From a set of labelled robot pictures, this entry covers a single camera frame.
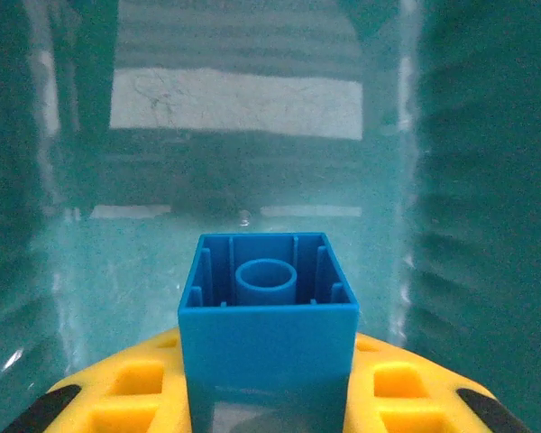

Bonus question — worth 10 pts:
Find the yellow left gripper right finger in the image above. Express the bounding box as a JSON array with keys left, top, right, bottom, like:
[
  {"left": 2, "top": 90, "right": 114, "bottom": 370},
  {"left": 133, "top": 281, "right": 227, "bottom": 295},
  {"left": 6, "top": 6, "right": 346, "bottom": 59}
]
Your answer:
[{"left": 344, "top": 331, "right": 531, "bottom": 433}]

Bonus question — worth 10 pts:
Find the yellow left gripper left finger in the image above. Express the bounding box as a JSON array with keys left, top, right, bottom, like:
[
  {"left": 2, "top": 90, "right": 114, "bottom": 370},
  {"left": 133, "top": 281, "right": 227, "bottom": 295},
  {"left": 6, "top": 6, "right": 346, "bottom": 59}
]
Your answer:
[{"left": 0, "top": 327, "right": 193, "bottom": 433}]

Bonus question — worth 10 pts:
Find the blue lego brick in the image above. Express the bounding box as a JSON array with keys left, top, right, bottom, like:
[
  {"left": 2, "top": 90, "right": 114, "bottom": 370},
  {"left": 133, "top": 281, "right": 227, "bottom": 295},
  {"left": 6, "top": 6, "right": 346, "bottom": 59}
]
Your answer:
[{"left": 178, "top": 232, "right": 360, "bottom": 433}]

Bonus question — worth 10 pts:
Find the dark teal plastic bin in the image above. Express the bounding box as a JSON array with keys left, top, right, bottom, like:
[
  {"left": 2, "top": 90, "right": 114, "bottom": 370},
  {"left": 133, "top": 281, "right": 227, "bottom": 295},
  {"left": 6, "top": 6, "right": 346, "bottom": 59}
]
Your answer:
[{"left": 0, "top": 0, "right": 541, "bottom": 433}]

